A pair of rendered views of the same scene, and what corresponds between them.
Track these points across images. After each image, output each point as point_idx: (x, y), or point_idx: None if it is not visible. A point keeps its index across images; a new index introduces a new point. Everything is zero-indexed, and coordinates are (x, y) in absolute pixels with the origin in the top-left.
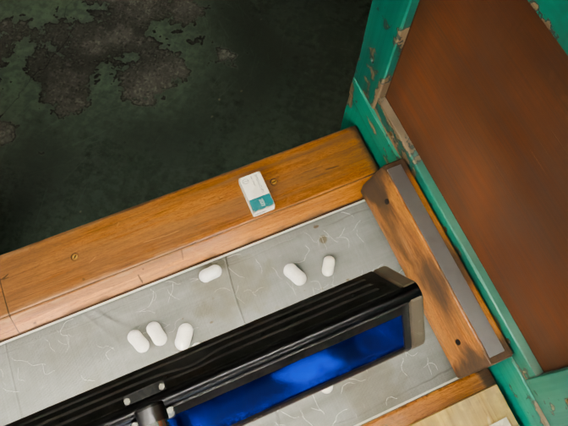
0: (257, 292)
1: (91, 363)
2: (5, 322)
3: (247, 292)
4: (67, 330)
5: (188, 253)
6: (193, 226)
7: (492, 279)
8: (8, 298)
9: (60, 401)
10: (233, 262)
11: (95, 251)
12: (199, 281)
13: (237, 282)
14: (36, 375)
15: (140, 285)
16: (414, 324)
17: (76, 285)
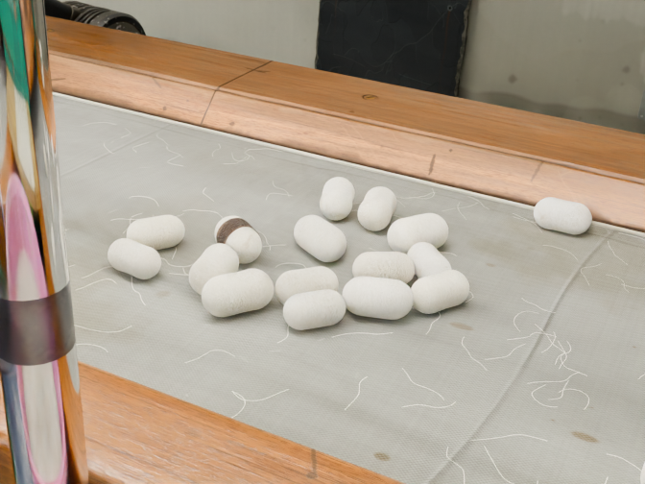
0: (634, 290)
1: (238, 188)
2: (203, 94)
3: (611, 278)
4: (258, 154)
5: (550, 176)
6: (596, 155)
7: None
8: (237, 81)
9: (141, 187)
10: (625, 242)
11: (405, 106)
12: (528, 223)
13: (603, 260)
14: (156, 157)
15: (422, 176)
16: None
17: (334, 110)
